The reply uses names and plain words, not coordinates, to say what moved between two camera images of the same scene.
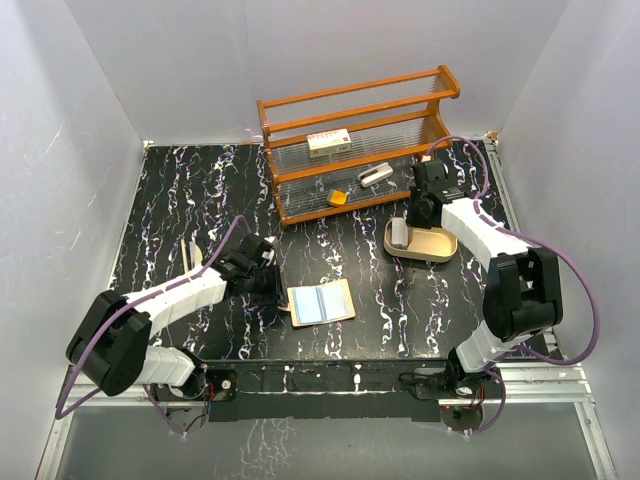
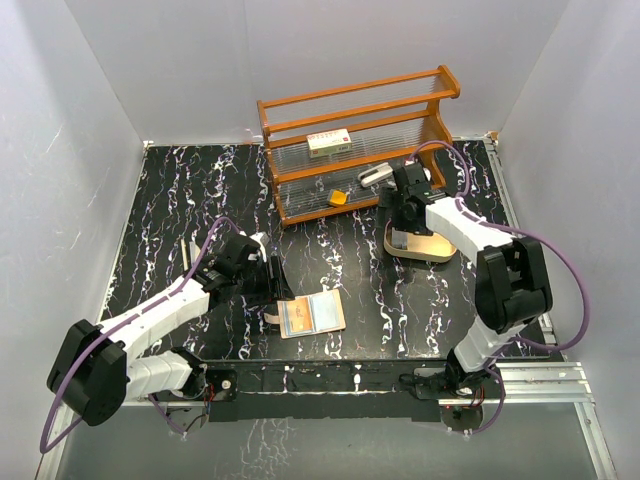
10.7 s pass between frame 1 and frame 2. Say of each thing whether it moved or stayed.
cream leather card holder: moved
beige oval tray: stayed
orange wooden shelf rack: stayed
